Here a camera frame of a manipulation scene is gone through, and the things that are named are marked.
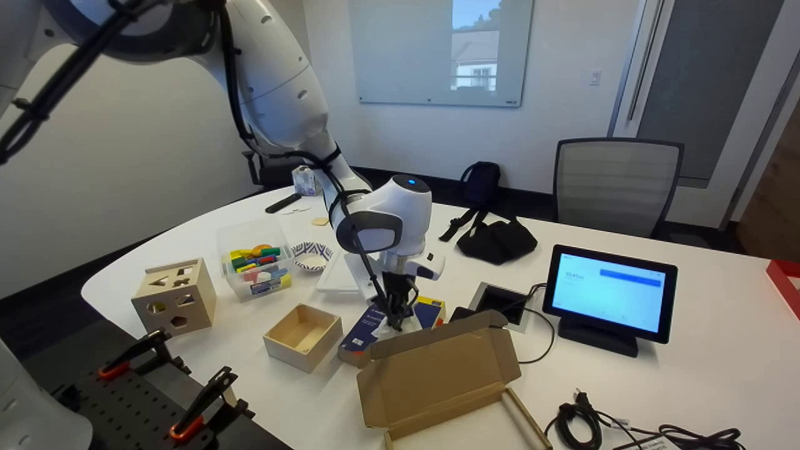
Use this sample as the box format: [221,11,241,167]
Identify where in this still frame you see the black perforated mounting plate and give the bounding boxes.
[52,369,291,450]

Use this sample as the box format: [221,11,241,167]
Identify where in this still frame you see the black tablet with stand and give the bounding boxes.
[542,244,677,358]

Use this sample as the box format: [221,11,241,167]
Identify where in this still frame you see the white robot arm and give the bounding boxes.
[0,0,443,328]

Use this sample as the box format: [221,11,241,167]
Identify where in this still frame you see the white flat tray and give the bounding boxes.
[318,249,370,292]

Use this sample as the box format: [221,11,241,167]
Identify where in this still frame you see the open cardboard box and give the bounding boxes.
[357,309,521,439]

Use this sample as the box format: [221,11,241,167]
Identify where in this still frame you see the grey mesh office chair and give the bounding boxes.
[552,138,683,238]

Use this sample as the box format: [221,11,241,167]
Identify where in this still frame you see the coiled black cable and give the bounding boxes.
[542,388,747,450]

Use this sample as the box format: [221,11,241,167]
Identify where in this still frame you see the wall whiteboard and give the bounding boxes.
[350,0,535,109]

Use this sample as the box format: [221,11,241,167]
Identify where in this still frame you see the blue book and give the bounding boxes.
[338,296,445,368]

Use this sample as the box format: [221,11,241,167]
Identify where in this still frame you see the black remote on table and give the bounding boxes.
[265,192,302,214]

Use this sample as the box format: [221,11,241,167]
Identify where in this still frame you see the orange black clamp left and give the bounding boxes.
[95,329,186,383]

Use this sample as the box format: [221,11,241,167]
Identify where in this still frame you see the red object at edge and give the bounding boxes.
[768,261,800,319]

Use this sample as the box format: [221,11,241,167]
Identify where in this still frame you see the orange black clamp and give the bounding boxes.
[167,364,247,443]
[95,329,186,383]

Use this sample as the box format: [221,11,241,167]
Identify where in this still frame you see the orange black clamp right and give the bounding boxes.
[167,364,247,443]

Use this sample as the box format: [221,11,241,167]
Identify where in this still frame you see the clear plastic box of toys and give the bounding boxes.
[221,236,292,299]

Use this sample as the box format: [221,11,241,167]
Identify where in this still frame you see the black table power outlet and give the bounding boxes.
[471,283,527,326]

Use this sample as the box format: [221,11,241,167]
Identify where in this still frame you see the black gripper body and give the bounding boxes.
[368,253,418,309]

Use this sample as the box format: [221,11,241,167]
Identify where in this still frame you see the small open wooden box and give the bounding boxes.
[263,306,343,373]

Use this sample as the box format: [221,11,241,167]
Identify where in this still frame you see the wooden shape sorter cube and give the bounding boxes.
[133,261,217,334]

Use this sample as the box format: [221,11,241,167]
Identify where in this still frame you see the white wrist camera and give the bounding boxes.
[413,253,445,281]

